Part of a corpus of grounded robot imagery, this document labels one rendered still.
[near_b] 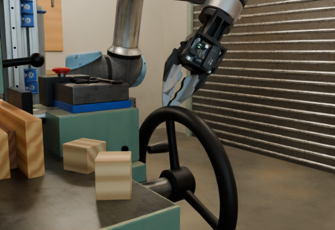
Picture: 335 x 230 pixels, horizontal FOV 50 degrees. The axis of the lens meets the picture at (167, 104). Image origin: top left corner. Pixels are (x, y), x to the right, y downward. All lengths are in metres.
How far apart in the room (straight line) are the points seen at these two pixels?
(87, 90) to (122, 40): 0.65
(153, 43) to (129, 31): 3.55
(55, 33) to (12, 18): 2.84
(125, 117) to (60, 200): 0.22
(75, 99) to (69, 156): 0.11
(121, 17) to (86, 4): 3.09
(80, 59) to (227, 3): 0.57
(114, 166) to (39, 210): 0.08
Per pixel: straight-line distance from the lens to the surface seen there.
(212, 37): 0.69
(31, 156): 0.46
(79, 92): 0.55
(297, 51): 3.47
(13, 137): 0.50
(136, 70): 1.22
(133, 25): 1.18
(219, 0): 0.73
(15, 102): 0.58
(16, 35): 1.22
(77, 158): 0.47
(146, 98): 4.70
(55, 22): 4.06
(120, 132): 0.58
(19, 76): 1.23
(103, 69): 1.17
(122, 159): 0.37
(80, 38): 4.19
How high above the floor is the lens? 1.05
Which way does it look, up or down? 9 degrees down
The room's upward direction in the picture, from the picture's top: straight up
